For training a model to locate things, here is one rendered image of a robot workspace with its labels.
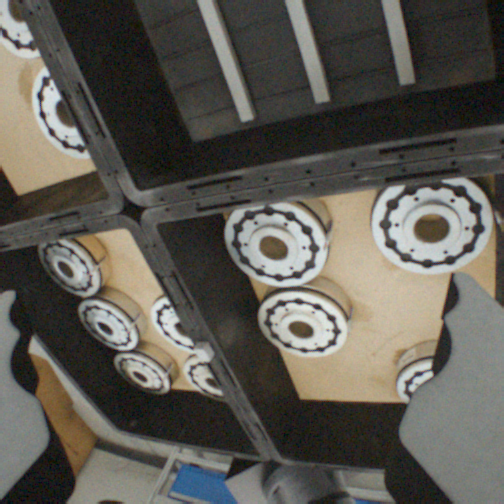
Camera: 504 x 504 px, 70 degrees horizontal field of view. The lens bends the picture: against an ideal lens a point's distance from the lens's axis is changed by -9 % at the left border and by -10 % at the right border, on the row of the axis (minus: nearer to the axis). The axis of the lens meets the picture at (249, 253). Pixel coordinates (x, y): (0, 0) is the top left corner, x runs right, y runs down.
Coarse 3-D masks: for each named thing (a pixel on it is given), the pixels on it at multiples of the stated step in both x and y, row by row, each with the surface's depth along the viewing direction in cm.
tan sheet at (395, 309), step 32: (352, 224) 37; (352, 256) 39; (384, 256) 38; (480, 256) 35; (256, 288) 46; (352, 288) 42; (384, 288) 40; (416, 288) 39; (352, 320) 45; (384, 320) 43; (416, 320) 42; (288, 352) 51; (352, 352) 48; (384, 352) 46; (320, 384) 54; (352, 384) 51; (384, 384) 49
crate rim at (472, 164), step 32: (416, 160) 22; (448, 160) 21; (480, 160) 21; (224, 192) 28; (256, 192) 27; (288, 192) 26; (320, 192) 25; (352, 192) 25; (160, 256) 34; (192, 320) 37; (224, 352) 40; (256, 416) 45
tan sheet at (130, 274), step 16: (112, 240) 50; (128, 240) 49; (112, 256) 51; (128, 256) 50; (112, 272) 54; (128, 272) 52; (144, 272) 51; (128, 288) 54; (144, 288) 53; (160, 288) 52; (144, 304) 55; (144, 336) 60; (160, 336) 59; (176, 352) 60; (176, 384) 66
